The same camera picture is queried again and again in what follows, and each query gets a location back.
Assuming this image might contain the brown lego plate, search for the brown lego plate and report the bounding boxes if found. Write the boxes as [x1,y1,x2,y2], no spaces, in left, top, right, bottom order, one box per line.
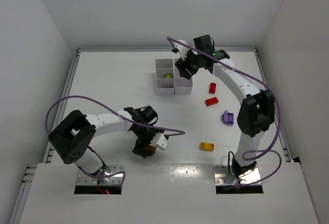
[144,146,156,154]

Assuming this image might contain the long red lego brick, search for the long red lego brick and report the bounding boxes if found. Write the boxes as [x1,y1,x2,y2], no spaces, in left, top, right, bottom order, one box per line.
[205,97,219,106]

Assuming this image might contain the yellow lego brick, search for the yellow lego brick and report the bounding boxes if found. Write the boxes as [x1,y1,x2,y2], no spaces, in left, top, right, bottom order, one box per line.
[199,142,214,152]

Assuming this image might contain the lavender curved lego brick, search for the lavender curved lego brick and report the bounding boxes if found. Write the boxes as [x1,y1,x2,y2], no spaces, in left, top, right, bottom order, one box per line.
[221,110,232,124]

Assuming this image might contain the purple lego plate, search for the purple lego plate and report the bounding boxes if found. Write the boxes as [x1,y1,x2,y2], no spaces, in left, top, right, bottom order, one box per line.
[223,113,236,126]

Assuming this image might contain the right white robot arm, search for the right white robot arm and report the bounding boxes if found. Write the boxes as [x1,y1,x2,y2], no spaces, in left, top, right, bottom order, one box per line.
[172,35,275,177]

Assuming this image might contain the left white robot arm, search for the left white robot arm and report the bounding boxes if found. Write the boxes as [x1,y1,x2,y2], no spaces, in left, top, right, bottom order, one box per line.
[48,106,169,178]

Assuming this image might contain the right white compartment tray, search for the right white compartment tray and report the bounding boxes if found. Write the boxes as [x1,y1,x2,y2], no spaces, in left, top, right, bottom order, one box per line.
[173,59,193,95]

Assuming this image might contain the white compartment tray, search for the white compartment tray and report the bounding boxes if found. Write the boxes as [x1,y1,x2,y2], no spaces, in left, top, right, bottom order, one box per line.
[155,59,174,96]
[173,59,193,95]

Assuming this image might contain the left white compartment tray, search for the left white compartment tray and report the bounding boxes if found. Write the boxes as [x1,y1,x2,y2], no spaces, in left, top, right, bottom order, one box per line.
[155,59,174,96]

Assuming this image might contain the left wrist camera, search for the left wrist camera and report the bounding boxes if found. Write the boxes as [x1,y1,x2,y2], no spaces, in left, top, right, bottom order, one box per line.
[150,133,169,151]

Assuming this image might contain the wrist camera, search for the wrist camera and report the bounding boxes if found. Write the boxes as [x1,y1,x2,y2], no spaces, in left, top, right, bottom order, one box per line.
[150,133,169,151]
[171,40,190,61]

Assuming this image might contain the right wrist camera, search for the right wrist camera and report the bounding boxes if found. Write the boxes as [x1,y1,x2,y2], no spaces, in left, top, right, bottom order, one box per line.
[171,40,190,61]

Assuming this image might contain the red wires under table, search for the red wires under table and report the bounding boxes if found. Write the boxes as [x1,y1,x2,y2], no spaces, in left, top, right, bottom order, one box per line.
[96,182,111,195]

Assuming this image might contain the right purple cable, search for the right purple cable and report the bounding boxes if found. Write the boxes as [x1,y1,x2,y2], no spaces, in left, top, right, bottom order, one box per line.
[166,36,283,188]

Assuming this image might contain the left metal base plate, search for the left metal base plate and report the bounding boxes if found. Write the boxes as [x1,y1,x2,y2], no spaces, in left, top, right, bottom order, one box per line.
[76,164,125,186]

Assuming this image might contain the metal base plate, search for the metal base plate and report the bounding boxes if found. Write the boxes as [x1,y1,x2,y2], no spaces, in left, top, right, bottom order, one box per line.
[213,164,262,186]
[76,164,125,186]

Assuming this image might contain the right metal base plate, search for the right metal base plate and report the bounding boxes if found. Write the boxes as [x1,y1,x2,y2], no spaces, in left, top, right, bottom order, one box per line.
[213,164,262,186]

